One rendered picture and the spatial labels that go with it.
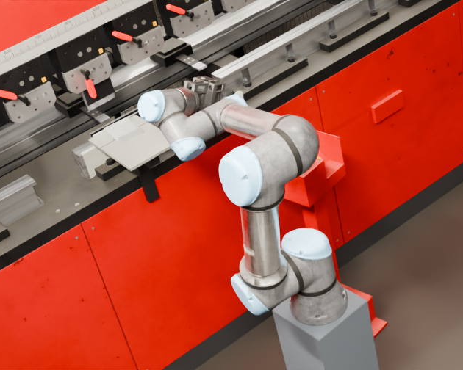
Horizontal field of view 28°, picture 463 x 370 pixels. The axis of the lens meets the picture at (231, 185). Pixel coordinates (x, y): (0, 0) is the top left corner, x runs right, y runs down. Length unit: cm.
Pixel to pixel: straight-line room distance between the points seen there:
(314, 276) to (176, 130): 50
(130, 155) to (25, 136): 48
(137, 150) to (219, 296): 77
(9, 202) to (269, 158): 118
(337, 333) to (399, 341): 102
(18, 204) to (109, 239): 31
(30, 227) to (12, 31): 60
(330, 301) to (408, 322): 113
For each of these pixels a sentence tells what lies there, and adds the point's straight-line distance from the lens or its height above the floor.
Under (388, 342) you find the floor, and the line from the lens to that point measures 340.
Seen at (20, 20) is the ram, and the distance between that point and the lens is 272.
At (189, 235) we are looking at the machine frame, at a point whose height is 56.
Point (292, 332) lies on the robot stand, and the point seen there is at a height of 74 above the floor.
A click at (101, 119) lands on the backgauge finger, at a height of 101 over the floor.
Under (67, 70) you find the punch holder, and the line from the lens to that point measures 282.
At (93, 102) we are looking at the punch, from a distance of 293.
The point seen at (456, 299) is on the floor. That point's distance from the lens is 353.
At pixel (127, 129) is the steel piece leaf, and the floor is 100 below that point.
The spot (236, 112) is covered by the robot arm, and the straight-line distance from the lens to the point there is 223.
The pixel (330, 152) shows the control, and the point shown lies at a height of 74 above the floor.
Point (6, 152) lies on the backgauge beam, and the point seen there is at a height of 96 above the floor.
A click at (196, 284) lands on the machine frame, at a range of 327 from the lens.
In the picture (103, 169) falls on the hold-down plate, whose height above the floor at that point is 91.
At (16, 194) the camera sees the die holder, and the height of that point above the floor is 96.
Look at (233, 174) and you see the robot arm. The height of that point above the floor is 137.
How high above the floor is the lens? 244
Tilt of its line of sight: 34 degrees down
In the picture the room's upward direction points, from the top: 15 degrees counter-clockwise
